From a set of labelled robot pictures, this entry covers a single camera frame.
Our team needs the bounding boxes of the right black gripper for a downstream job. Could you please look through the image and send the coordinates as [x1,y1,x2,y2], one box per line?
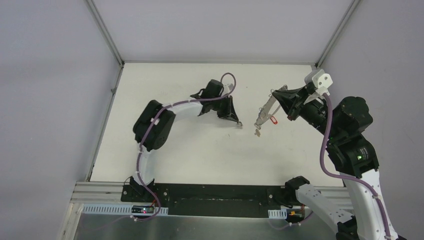
[272,83,342,141]

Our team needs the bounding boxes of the large silver carabiner keyring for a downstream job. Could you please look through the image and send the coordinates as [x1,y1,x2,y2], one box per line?
[254,89,281,137]

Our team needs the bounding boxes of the key with red tag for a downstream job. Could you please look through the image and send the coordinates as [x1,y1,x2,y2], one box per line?
[270,116,278,125]

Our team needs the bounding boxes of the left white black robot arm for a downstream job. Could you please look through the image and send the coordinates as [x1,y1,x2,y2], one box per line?
[129,79,243,203]

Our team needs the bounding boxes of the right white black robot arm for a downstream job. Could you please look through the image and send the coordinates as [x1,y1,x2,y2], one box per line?
[272,84,400,240]

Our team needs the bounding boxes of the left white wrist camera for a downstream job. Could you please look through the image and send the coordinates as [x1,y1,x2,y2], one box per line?
[222,83,235,96]

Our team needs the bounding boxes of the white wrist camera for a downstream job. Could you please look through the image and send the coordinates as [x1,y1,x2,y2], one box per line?
[303,69,333,105]
[222,83,235,96]

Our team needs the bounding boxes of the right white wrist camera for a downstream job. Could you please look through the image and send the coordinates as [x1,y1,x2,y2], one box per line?
[303,69,333,105]

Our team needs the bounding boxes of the right aluminium frame post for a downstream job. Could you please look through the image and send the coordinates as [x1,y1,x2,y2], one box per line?
[314,0,363,69]

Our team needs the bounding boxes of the aluminium frame post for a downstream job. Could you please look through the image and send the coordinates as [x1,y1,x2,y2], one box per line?
[314,0,363,69]
[84,0,125,69]

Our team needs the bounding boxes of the right white slotted cable duct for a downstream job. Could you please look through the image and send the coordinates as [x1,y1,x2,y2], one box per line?
[267,209,288,220]

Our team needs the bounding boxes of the white slotted cable duct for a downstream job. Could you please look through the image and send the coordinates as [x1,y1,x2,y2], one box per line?
[82,203,169,217]
[267,209,288,220]

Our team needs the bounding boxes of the left white slotted cable duct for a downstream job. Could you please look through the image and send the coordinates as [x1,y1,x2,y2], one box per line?
[82,203,169,217]

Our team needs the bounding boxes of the left aluminium frame post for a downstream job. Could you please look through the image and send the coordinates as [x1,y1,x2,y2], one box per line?
[84,0,125,69]

